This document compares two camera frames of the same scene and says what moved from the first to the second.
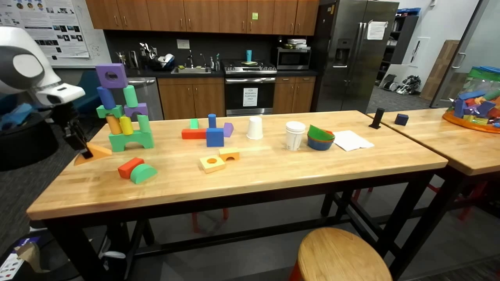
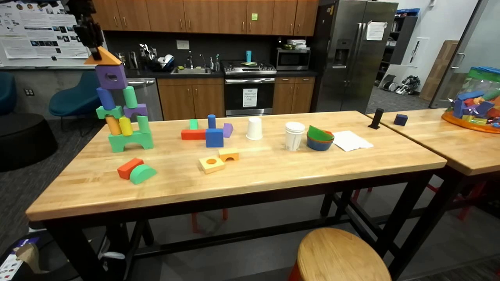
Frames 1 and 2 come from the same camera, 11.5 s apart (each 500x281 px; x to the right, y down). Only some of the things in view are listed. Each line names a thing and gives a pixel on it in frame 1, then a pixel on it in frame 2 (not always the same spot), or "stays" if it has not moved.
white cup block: x=293 y=131 stays
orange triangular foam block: x=95 y=150 -> x=104 y=58
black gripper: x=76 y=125 -> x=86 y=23
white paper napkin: x=350 y=140 stays
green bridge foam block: x=143 y=137 stays
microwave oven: x=292 y=58 stays
